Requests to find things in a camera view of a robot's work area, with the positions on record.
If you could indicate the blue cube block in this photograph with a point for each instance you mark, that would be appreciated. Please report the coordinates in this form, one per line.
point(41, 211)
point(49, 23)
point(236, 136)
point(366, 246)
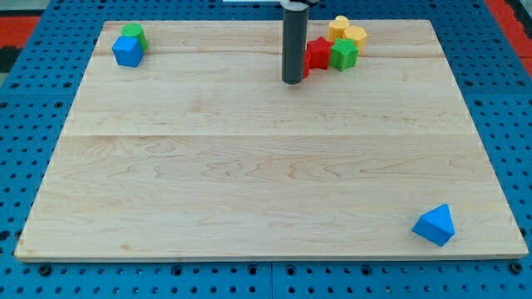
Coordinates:
point(127, 51)

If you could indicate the light wooden board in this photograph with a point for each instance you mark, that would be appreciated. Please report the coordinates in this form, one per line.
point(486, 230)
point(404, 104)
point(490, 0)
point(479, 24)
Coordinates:
point(203, 154)

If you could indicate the yellow hexagon block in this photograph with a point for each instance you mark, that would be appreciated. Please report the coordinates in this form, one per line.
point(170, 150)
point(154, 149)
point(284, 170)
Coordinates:
point(358, 35)

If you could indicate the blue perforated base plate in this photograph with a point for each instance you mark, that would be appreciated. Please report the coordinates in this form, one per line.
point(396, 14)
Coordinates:
point(39, 91)

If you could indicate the blue triangle block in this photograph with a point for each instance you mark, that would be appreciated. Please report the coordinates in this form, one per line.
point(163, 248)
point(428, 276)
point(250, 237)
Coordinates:
point(436, 225)

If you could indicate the red star block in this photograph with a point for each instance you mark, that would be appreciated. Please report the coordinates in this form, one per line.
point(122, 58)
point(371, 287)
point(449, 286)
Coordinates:
point(320, 52)

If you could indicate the yellow heart block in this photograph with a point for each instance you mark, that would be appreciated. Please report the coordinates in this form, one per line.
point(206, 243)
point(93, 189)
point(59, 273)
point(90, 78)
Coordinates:
point(337, 27)

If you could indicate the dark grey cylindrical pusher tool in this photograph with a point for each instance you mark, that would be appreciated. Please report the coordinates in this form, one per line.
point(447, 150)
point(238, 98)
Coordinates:
point(295, 23)

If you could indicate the green star block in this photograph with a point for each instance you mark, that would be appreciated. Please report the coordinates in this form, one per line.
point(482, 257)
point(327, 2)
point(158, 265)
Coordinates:
point(344, 54)

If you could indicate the green circle block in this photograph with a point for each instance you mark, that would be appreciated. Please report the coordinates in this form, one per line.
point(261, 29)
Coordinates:
point(134, 29)

